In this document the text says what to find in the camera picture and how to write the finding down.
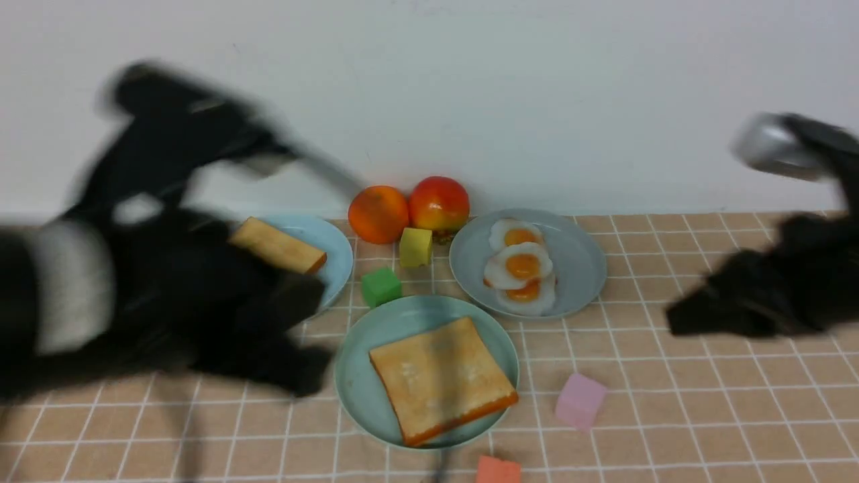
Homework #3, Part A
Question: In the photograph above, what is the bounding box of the fried egg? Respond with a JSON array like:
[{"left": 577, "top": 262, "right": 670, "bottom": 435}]
[
  {"left": 483, "top": 242, "right": 554, "bottom": 290},
  {"left": 496, "top": 273, "right": 556, "bottom": 316},
  {"left": 489, "top": 218, "right": 545, "bottom": 252}
]

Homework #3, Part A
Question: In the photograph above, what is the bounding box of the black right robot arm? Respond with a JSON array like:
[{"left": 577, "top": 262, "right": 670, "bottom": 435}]
[{"left": 665, "top": 113, "right": 858, "bottom": 339}]

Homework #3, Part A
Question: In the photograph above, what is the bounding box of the green cube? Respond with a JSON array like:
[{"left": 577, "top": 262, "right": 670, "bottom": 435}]
[{"left": 361, "top": 267, "right": 403, "bottom": 309}]

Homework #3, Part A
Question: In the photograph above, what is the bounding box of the yellow cube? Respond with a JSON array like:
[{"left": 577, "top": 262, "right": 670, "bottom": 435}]
[{"left": 399, "top": 228, "right": 433, "bottom": 268}]

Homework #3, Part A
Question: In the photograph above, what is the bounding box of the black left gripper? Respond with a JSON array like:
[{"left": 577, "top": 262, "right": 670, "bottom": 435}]
[{"left": 134, "top": 210, "right": 334, "bottom": 398}]

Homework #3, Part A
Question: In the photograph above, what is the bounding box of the checkered orange tablecloth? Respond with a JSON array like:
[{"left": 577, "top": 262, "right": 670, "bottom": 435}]
[{"left": 2, "top": 212, "right": 858, "bottom": 482}]

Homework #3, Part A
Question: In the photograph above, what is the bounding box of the red apple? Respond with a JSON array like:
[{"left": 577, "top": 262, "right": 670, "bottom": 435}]
[{"left": 408, "top": 176, "right": 470, "bottom": 232}]

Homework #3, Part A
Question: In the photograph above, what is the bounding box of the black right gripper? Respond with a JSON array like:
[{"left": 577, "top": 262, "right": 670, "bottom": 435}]
[{"left": 666, "top": 213, "right": 858, "bottom": 337}]

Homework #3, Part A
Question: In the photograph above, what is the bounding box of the orange fruit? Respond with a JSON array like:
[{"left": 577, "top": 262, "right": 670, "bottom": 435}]
[{"left": 348, "top": 184, "right": 410, "bottom": 245}]

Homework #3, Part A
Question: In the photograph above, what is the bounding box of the toast slice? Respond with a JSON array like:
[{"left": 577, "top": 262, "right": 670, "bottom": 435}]
[
  {"left": 228, "top": 217, "right": 327, "bottom": 274},
  {"left": 369, "top": 316, "right": 519, "bottom": 447}
]

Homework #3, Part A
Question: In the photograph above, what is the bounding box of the pink cube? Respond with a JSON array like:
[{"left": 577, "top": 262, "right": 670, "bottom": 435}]
[{"left": 554, "top": 373, "right": 607, "bottom": 432}]

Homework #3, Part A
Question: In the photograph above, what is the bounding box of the orange-red cube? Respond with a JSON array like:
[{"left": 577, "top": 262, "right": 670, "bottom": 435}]
[{"left": 475, "top": 455, "right": 521, "bottom": 483}]

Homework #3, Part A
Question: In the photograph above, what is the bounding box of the grey-blue plate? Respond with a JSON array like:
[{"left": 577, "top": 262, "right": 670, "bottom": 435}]
[{"left": 449, "top": 209, "right": 607, "bottom": 320}]

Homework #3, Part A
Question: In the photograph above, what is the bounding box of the light blue plate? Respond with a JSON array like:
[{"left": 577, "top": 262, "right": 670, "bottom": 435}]
[{"left": 262, "top": 214, "right": 355, "bottom": 315}]

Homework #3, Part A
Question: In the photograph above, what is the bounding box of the green plate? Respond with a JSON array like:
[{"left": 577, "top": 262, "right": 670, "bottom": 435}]
[{"left": 332, "top": 294, "right": 521, "bottom": 451}]

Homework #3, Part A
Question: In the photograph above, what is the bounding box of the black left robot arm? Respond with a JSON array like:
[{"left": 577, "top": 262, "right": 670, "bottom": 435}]
[{"left": 2, "top": 62, "right": 334, "bottom": 404}]

